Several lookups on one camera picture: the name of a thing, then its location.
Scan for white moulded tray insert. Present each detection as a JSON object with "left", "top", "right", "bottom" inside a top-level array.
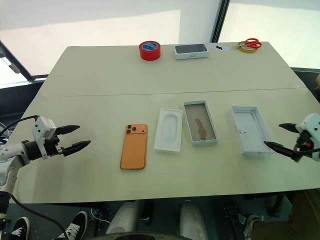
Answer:
[{"left": 153, "top": 108, "right": 184, "bottom": 153}]

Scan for thin white cable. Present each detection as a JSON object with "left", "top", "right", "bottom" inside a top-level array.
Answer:
[{"left": 90, "top": 207, "right": 112, "bottom": 224}]

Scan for orange phone box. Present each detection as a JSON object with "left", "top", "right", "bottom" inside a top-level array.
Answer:
[{"left": 231, "top": 106, "right": 275, "bottom": 157}]

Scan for olive trousers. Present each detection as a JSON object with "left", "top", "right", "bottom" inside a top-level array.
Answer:
[{"left": 251, "top": 191, "right": 320, "bottom": 240}]

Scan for closed white phone box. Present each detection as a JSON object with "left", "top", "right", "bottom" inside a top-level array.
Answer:
[{"left": 172, "top": 43, "right": 210, "bottom": 61}]

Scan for black sneaker white laces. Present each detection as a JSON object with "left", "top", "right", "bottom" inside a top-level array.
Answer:
[
  {"left": 56, "top": 210, "right": 89, "bottom": 240},
  {"left": 8, "top": 216, "right": 31, "bottom": 240}
]

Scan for black window frame pillar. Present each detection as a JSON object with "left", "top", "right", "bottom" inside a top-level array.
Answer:
[{"left": 210, "top": 0, "right": 231, "bottom": 43}]

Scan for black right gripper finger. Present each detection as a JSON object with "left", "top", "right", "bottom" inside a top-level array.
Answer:
[
  {"left": 264, "top": 141, "right": 301, "bottom": 164},
  {"left": 278, "top": 122, "right": 300, "bottom": 133}
]

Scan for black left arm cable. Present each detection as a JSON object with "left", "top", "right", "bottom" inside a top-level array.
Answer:
[{"left": 0, "top": 114, "right": 40, "bottom": 137}]

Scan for white window handle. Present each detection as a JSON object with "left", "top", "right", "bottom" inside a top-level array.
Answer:
[{"left": 0, "top": 56, "right": 21, "bottom": 74}]

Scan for red handled scissors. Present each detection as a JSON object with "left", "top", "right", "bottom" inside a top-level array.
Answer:
[{"left": 231, "top": 37, "right": 263, "bottom": 49}]

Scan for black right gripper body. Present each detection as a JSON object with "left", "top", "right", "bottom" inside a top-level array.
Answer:
[{"left": 294, "top": 129, "right": 313, "bottom": 161}]

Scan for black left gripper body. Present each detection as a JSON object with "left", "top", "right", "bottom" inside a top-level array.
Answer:
[{"left": 44, "top": 134, "right": 65, "bottom": 158}]

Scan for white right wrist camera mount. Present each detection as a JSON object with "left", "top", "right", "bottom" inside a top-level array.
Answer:
[{"left": 294, "top": 112, "right": 320, "bottom": 162}]

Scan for red tape roll blue label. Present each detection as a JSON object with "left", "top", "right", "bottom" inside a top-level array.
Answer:
[{"left": 138, "top": 41, "right": 162, "bottom": 62}]

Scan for yellow tape roll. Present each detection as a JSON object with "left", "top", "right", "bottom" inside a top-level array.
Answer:
[{"left": 237, "top": 45, "right": 260, "bottom": 55}]

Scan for dark window ledge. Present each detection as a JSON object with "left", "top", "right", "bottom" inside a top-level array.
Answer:
[{"left": 0, "top": 74, "right": 49, "bottom": 120}]

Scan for thin black loose cable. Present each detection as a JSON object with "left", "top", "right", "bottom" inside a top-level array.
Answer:
[{"left": 10, "top": 194, "right": 70, "bottom": 240}]

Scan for orange smartphone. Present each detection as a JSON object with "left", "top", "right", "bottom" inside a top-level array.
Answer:
[{"left": 119, "top": 123, "right": 149, "bottom": 171}]

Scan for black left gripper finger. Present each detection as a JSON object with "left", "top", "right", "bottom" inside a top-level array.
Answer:
[
  {"left": 61, "top": 140, "right": 92, "bottom": 157},
  {"left": 55, "top": 124, "right": 81, "bottom": 137}
]

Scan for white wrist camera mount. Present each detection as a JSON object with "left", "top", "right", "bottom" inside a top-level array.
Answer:
[
  {"left": 294, "top": 112, "right": 320, "bottom": 162},
  {"left": 31, "top": 116, "right": 58, "bottom": 160}
]

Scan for white rounded leg cover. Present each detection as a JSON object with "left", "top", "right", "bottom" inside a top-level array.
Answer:
[
  {"left": 107, "top": 199, "right": 149, "bottom": 236},
  {"left": 179, "top": 199, "right": 209, "bottom": 240}
]

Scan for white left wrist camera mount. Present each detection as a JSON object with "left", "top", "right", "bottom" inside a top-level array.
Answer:
[{"left": 31, "top": 116, "right": 58, "bottom": 160}]

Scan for white box base brown inside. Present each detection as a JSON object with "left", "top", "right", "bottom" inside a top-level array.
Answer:
[{"left": 183, "top": 100, "right": 220, "bottom": 148}]

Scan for dark slanted window frame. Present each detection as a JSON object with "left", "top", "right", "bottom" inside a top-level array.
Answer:
[{"left": 0, "top": 39, "right": 35, "bottom": 82}]

